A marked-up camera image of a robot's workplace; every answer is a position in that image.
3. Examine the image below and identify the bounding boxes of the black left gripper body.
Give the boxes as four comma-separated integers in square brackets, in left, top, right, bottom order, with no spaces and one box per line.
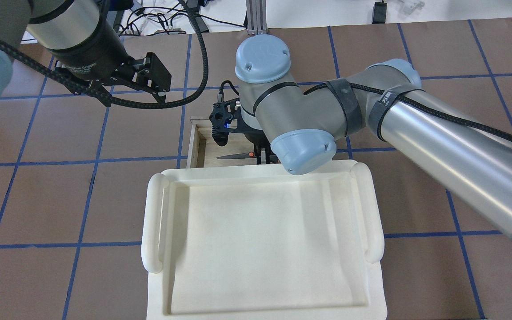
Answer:
[55,52,172,107]

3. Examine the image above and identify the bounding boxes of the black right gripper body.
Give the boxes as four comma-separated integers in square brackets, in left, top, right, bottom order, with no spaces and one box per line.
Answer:
[209,99,276,155]

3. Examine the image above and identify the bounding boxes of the orange grey handled scissors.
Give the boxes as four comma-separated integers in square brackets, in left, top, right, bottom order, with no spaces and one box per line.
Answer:
[216,151,281,164]

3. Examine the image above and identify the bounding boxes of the wooden drawer with white handle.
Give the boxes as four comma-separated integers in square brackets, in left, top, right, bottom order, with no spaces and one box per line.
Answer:
[186,116,354,169]

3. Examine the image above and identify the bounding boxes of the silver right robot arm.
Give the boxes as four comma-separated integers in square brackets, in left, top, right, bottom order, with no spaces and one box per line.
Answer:
[209,34,512,240]

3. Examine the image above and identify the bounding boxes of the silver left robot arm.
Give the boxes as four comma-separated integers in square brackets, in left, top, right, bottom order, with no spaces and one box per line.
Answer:
[0,0,172,108]

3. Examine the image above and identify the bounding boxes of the white plastic tray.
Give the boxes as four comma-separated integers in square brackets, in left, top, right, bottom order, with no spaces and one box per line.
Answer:
[141,160,388,320]

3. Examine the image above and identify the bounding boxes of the black power adapter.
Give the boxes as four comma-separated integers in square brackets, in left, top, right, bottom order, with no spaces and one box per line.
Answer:
[372,0,388,24]

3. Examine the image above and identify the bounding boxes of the aluminium frame post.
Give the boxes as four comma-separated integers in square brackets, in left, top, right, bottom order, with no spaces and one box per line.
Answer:
[246,0,268,35]

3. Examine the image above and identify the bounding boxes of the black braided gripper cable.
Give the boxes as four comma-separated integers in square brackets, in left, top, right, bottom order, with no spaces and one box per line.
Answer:
[0,0,210,110]

